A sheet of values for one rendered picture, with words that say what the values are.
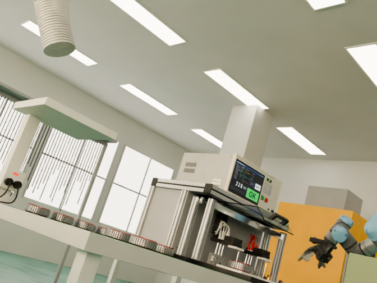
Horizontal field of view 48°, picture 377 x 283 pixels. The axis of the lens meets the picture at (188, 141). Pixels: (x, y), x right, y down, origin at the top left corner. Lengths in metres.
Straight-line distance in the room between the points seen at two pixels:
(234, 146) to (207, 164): 4.26
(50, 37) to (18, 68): 6.04
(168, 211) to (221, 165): 0.36
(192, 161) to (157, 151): 7.54
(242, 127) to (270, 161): 2.62
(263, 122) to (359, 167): 2.21
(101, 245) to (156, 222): 1.00
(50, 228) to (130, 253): 0.26
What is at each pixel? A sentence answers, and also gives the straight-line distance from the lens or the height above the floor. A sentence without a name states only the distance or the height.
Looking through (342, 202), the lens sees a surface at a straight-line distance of 6.13.
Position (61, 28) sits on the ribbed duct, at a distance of 2.29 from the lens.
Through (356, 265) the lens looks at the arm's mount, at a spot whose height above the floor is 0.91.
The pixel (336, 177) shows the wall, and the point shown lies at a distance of 8.18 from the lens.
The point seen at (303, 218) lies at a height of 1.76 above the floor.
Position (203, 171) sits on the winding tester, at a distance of 2.23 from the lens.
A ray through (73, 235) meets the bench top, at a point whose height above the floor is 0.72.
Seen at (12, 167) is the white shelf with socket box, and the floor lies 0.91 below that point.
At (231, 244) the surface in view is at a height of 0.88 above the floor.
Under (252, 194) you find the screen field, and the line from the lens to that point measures 2.23.
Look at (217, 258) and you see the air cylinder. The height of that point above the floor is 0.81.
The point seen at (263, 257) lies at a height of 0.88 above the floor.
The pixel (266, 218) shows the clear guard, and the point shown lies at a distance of 1.89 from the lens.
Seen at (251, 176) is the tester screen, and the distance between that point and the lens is 2.22.
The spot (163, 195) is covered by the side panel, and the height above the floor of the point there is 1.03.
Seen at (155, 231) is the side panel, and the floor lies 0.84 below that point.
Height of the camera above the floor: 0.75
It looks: 15 degrees up
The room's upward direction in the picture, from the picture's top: 17 degrees clockwise
